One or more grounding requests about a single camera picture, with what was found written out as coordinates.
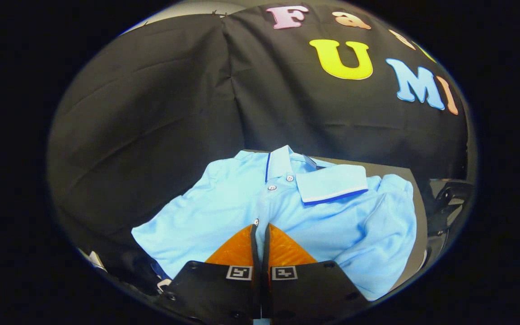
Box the grey side table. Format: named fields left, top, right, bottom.
left=242, top=149, right=428, bottom=294

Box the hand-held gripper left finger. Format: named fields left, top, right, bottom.
left=161, top=224, right=260, bottom=323

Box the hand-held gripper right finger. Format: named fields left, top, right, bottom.
left=261, top=223, right=371, bottom=323

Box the grey top-load washing machine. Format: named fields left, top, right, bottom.
left=422, top=178, right=475, bottom=267

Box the black backdrop cloth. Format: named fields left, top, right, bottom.
left=47, top=2, right=468, bottom=271

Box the light blue polo shirt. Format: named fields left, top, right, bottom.
left=131, top=145, right=418, bottom=302

